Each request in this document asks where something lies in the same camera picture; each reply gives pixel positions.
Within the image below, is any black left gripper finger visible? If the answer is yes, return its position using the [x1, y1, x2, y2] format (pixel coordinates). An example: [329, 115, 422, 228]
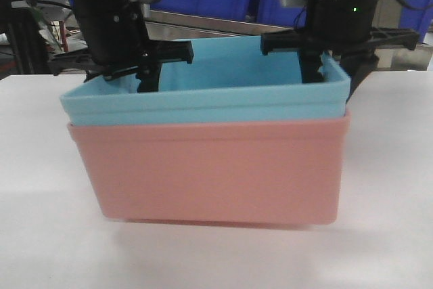
[135, 63, 162, 93]

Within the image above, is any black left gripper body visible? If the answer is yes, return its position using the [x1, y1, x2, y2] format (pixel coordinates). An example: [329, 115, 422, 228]
[50, 0, 193, 81]

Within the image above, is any light blue plastic box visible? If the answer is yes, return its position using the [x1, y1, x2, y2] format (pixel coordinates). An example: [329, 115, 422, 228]
[60, 37, 350, 126]

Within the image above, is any dark blue bin far right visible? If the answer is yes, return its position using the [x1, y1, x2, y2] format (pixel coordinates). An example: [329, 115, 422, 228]
[398, 0, 433, 45]

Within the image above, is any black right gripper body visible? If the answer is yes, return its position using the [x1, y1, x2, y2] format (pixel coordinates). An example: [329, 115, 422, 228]
[260, 0, 419, 55]

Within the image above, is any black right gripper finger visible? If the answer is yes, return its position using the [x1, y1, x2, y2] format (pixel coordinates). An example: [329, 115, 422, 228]
[298, 50, 324, 83]
[340, 50, 379, 102]

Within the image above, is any pink plastic box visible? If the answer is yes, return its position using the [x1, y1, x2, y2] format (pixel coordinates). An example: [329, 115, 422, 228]
[68, 114, 350, 225]

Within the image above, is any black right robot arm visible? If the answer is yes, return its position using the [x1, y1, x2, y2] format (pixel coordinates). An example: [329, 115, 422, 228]
[260, 0, 419, 93]

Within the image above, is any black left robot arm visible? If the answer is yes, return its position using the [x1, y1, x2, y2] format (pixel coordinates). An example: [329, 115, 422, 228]
[51, 0, 193, 93]

